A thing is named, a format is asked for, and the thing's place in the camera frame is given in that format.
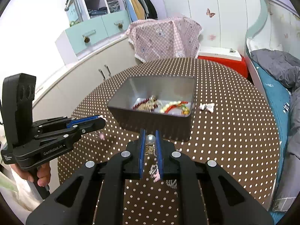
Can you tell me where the teal bed sheet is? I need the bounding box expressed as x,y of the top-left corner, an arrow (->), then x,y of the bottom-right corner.
254,61 -> 293,224

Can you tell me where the cream red bead bracelet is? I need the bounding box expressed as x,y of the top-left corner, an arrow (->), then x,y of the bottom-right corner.
160,100 -> 189,114

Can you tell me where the gold jewelry pile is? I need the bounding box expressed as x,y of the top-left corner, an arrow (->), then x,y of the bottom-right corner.
135,96 -> 162,112

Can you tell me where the white pink hair bow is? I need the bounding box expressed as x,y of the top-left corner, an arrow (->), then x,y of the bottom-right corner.
198,103 -> 215,113

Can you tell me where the person's left hand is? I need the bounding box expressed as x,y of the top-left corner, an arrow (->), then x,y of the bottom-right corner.
10,161 -> 52,188

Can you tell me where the pink white charm jewelry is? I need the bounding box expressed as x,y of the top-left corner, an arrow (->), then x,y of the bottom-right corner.
97,115 -> 106,142

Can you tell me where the dark metal tin box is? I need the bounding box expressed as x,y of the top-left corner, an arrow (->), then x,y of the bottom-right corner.
107,76 -> 196,141

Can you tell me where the mint green drawer unit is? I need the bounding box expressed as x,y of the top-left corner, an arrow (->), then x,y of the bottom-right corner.
55,11 -> 130,65

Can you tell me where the grey duvet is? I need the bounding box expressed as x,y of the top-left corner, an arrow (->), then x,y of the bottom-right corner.
251,48 -> 299,212

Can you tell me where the pink checkered bear cloth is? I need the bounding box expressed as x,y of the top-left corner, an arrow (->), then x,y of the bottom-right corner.
126,16 -> 202,63

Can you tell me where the red white box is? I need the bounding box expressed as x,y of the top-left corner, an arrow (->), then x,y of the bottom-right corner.
198,55 -> 248,78

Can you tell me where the silver chain necklace with pendant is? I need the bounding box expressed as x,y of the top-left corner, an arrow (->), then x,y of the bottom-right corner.
144,133 -> 178,190

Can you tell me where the beige cabinet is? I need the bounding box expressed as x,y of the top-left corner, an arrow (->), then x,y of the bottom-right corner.
33,37 -> 141,193

